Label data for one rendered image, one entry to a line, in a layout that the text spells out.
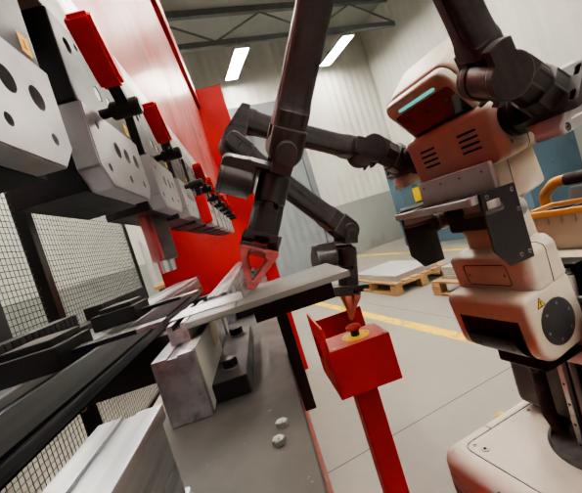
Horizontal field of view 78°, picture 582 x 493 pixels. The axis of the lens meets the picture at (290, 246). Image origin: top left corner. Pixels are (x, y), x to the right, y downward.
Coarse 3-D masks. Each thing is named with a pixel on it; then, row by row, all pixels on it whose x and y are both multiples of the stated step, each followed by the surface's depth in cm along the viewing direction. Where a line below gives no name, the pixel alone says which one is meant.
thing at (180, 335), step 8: (192, 304) 74; (200, 304) 70; (176, 320) 59; (168, 328) 55; (176, 328) 57; (184, 328) 55; (168, 336) 55; (176, 336) 55; (184, 336) 55; (176, 344) 55
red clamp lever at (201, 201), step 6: (198, 180) 77; (186, 186) 77; (192, 186) 77; (198, 186) 77; (198, 192) 77; (198, 198) 77; (204, 198) 77; (198, 204) 77; (204, 204) 77; (204, 210) 77; (204, 216) 77; (210, 216) 77; (204, 222) 77; (210, 222) 78
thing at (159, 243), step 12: (144, 216) 57; (156, 216) 60; (144, 228) 57; (156, 228) 58; (168, 228) 66; (156, 240) 57; (168, 240) 64; (156, 252) 57; (168, 252) 61; (168, 264) 62
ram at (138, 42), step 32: (32, 0) 31; (96, 0) 52; (128, 0) 85; (128, 32) 71; (160, 32) 148; (128, 64) 61; (160, 64) 111; (128, 96) 54; (160, 96) 88; (192, 96) 239; (192, 128) 154
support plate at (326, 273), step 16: (304, 272) 69; (320, 272) 63; (336, 272) 57; (256, 288) 68; (272, 288) 62; (288, 288) 57; (304, 288) 55; (240, 304) 55; (256, 304) 55; (192, 320) 54; (208, 320) 54
